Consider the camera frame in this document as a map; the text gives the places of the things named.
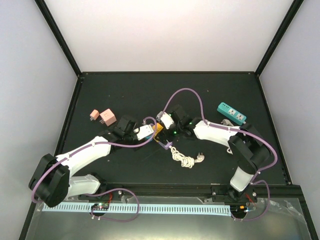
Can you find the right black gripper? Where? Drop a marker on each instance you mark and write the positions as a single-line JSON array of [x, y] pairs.
[[163, 139]]

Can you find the purple power strip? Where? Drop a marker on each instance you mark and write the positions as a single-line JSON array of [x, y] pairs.
[[166, 145]]

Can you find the teal power strip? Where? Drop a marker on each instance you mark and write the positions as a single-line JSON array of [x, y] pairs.
[[231, 113]]

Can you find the pink cube socket adapter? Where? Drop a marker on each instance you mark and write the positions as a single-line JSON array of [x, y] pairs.
[[107, 117]]

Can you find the small pink charger plug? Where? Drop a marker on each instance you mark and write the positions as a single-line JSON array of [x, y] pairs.
[[94, 115]]

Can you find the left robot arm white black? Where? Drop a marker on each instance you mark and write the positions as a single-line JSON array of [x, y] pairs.
[[54, 179]]

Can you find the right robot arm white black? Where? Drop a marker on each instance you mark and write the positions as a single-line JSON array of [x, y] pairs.
[[242, 142]]

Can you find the yellow cube socket adapter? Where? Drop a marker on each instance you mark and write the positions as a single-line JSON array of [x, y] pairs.
[[157, 129]]

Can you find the right circuit board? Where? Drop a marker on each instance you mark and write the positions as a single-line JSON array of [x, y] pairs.
[[243, 208]]

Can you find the circuit board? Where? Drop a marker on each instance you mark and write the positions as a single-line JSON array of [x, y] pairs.
[[100, 206], [243, 208]]

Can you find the left circuit board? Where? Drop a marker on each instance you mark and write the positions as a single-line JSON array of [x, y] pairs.
[[100, 206]]

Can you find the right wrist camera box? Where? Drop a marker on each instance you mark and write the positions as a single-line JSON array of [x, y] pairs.
[[165, 119]]

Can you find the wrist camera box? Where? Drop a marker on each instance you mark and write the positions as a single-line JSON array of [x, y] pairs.
[[143, 131], [165, 119]]

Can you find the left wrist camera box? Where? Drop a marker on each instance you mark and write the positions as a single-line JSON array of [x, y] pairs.
[[143, 131]]

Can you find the black front rail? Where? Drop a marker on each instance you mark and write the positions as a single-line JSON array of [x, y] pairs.
[[218, 192]]

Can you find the light blue slotted cable duct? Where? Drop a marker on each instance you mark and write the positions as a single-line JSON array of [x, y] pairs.
[[132, 208]]

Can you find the left black frame post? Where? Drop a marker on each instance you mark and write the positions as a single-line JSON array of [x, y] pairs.
[[46, 13]]

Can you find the black frame post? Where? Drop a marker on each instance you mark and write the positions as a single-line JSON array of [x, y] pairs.
[[283, 27], [46, 13]]

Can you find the right black frame post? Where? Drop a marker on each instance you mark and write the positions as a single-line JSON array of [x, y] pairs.
[[283, 27]]

